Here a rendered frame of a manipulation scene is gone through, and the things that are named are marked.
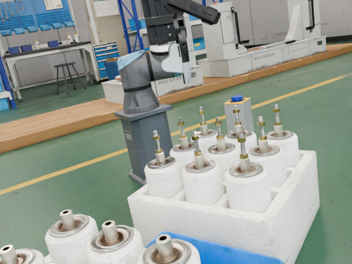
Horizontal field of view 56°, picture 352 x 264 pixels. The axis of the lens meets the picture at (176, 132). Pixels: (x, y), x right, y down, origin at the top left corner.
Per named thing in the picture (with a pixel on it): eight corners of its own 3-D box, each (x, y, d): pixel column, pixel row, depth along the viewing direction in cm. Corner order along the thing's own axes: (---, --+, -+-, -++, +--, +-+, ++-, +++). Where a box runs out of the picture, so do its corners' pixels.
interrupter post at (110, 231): (102, 242, 57) (98, 226, 56) (112, 234, 59) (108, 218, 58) (112, 245, 55) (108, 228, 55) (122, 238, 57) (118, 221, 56)
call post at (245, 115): (234, 186, 123) (223, 104, 115) (242, 178, 128) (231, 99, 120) (253, 188, 119) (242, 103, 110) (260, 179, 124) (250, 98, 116)
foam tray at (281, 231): (140, 255, 93) (126, 197, 88) (207, 191, 123) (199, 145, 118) (279, 297, 70) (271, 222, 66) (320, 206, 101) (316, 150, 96)
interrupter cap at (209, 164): (206, 158, 86) (205, 156, 86) (221, 166, 79) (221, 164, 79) (179, 168, 83) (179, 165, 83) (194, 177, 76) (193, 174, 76)
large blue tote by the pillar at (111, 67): (108, 85, 559) (102, 63, 549) (129, 79, 580) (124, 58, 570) (120, 85, 518) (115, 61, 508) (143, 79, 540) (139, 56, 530)
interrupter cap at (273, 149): (279, 145, 86) (279, 143, 85) (280, 156, 79) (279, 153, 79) (250, 147, 88) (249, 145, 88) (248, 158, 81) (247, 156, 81)
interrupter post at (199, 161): (202, 164, 83) (200, 152, 82) (207, 167, 80) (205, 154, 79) (193, 167, 82) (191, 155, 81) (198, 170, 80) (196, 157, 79)
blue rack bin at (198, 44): (176, 53, 655) (174, 42, 650) (193, 50, 672) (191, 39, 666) (189, 52, 612) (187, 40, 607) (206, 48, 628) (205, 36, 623)
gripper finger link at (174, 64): (166, 89, 74) (157, 47, 73) (192, 84, 74) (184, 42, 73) (166, 89, 71) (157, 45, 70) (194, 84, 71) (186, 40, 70)
